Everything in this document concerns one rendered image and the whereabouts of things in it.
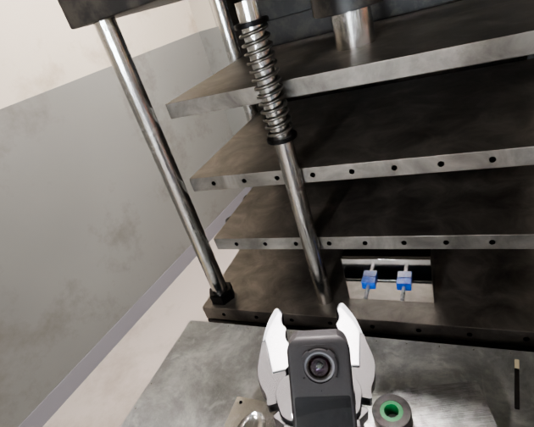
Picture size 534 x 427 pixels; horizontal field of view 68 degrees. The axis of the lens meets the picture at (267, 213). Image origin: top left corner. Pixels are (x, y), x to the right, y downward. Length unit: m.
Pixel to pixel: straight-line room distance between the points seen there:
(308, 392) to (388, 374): 0.90
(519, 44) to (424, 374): 0.82
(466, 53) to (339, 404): 0.88
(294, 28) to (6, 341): 2.14
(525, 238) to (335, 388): 1.00
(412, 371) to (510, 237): 0.44
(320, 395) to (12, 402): 2.49
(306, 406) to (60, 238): 2.42
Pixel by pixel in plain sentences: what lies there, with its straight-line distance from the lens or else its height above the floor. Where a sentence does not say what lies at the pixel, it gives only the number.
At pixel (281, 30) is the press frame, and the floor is 1.59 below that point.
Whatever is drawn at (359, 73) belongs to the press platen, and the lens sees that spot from 1.08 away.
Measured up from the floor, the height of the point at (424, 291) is 0.83.
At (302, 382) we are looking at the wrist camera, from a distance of 0.31.
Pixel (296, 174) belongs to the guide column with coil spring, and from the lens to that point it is 1.15.
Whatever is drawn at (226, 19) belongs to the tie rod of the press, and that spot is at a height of 1.70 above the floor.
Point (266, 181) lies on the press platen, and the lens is 1.25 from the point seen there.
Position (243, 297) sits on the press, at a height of 0.79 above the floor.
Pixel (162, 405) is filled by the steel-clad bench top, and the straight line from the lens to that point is 1.36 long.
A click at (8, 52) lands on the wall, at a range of 2.65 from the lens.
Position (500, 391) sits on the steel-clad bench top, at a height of 0.80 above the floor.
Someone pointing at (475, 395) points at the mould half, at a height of 0.91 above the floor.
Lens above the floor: 1.76
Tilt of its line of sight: 28 degrees down
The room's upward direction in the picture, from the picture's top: 18 degrees counter-clockwise
